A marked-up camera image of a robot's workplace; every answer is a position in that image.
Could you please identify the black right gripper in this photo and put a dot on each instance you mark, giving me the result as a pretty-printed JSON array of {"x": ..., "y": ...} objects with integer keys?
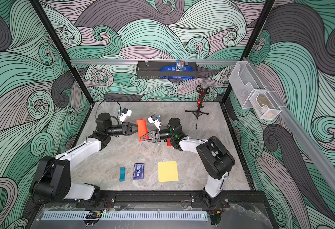
[{"x": 157, "y": 134}]

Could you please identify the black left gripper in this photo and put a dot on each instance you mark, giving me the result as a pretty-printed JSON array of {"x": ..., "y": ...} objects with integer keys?
[{"x": 127, "y": 129}]

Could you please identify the red square paper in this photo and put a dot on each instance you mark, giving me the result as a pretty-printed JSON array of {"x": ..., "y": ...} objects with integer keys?
[
  {"x": 169, "y": 143},
  {"x": 142, "y": 129}
]

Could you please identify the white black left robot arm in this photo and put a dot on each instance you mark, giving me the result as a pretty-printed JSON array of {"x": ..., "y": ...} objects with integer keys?
[{"x": 52, "y": 180}]

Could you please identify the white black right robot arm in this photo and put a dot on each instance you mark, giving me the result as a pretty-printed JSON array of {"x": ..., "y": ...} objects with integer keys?
[{"x": 215, "y": 157}]

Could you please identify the yellow square paper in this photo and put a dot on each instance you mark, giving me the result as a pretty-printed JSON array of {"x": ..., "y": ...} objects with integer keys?
[{"x": 167, "y": 171}]

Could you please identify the blue card box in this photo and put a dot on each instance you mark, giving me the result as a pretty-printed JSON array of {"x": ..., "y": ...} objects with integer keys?
[{"x": 138, "y": 173}]

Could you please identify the teal small block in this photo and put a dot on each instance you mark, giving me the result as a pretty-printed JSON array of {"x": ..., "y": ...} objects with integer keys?
[{"x": 122, "y": 174}]

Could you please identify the black microphone tripod stand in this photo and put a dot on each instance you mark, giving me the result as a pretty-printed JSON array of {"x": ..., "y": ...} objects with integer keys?
[{"x": 197, "y": 113}]

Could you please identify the red black microphone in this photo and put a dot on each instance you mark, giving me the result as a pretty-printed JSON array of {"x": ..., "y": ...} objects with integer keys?
[{"x": 203, "y": 89}]

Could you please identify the blue snack packet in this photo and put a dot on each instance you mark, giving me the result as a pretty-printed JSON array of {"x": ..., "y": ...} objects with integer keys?
[{"x": 180, "y": 66}]

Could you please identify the small clear plastic bin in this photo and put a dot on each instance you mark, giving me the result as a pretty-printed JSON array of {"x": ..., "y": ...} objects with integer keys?
[{"x": 264, "y": 106}]

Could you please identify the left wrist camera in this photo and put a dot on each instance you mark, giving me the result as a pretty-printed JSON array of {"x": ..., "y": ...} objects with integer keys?
[{"x": 124, "y": 114}]

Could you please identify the black wall shelf basket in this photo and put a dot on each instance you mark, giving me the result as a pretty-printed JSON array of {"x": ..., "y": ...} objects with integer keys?
[{"x": 151, "y": 71}]

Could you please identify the aluminium rail back wall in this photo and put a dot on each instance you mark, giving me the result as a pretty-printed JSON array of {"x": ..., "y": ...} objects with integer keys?
[{"x": 115, "y": 61}]

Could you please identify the aluminium rail wall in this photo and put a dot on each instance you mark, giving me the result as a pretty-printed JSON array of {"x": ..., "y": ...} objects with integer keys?
[
  {"x": 300, "y": 132},
  {"x": 115, "y": 61}
]

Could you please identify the black front base frame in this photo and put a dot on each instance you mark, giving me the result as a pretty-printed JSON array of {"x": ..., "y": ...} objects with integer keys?
[{"x": 193, "y": 198}]

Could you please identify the clear plastic wall bin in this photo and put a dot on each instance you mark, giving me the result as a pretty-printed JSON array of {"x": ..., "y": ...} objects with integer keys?
[{"x": 244, "y": 80}]

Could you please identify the white slotted cable duct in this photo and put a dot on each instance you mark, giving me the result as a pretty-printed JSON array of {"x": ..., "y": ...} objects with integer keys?
[{"x": 128, "y": 215}]

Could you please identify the black corner frame post left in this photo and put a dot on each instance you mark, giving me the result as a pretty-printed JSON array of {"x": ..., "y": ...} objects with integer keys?
[{"x": 53, "y": 35}]

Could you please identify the black corner frame post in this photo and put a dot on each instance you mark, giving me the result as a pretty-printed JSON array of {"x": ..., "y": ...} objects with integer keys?
[
  {"x": 255, "y": 14},
  {"x": 53, "y": 35}
]

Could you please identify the black corner frame post right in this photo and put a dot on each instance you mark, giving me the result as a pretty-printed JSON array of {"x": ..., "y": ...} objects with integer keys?
[{"x": 255, "y": 14}]

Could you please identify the aluminium rail right wall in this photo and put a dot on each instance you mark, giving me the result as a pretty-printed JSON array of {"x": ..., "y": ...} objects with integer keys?
[{"x": 300, "y": 132}]

